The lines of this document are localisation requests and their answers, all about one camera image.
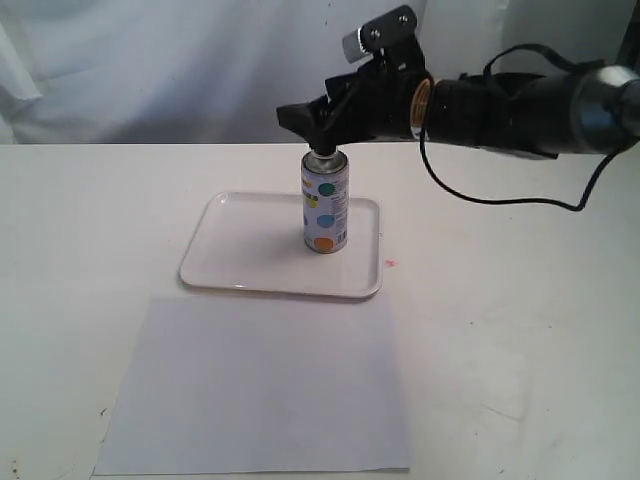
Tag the black tripod stand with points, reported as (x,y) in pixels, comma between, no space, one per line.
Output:
(625,40)

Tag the white paper sheet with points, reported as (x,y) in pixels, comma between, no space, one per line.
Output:
(222,385)

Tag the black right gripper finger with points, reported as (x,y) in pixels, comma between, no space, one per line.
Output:
(346,86)
(309,121)

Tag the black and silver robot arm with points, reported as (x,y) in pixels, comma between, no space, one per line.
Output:
(585,108)

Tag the white cloth backdrop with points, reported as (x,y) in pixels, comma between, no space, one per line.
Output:
(75,72)

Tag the spray can with coloured dots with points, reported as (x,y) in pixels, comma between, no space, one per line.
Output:
(325,191)

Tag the white rectangular plastic tray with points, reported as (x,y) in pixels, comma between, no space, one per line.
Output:
(253,241)

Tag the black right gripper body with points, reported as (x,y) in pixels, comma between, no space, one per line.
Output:
(382,112)

